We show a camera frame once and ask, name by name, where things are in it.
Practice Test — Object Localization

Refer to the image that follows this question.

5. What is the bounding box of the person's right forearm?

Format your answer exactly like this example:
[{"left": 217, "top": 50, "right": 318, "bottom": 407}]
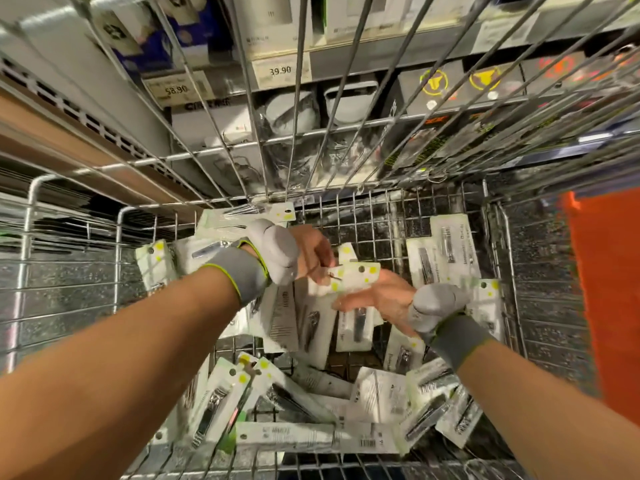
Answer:
[{"left": 455, "top": 339, "right": 640, "bottom": 480}]

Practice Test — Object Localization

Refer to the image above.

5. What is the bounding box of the person's right hand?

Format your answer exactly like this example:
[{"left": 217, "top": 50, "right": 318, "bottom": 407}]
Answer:
[{"left": 332, "top": 269, "right": 421, "bottom": 338}]

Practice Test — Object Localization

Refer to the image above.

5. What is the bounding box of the wooden post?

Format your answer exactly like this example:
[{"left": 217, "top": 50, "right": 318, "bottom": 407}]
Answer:
[{"left": 0, "top": 89, "right": 193, "bottom": 214}]

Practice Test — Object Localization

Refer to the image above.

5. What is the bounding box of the grey wrist tracker band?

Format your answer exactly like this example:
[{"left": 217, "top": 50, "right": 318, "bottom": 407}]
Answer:
[
  {"left": 203, "top": 217, "right": 301, "bottom": 306},
  {"left": 408, "top": 283, "right": 496, "bottom": 371}
]

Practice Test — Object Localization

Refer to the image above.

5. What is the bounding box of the orange wire shopping cart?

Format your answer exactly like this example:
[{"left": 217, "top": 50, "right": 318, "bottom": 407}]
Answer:
[{"left": 0, "top": 0, "right": 640, "bottom": 480}]

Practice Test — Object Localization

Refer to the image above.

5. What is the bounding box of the person's left forearm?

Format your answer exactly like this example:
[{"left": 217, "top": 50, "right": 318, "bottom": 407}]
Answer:
[{"left": 0, "top": 267, "right": 241, "bottom": 480}]

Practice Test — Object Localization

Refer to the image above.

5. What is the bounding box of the pile of packets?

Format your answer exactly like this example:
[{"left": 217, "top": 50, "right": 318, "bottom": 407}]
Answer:
[{"left": 135, "top": 201, "right": 506, "bottom": 456}]

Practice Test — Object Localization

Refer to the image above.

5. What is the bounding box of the person's left hand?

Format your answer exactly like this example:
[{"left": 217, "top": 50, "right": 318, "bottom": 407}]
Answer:
[{"left": 288, "top": 225, "right": 338, "bottom": 286}]

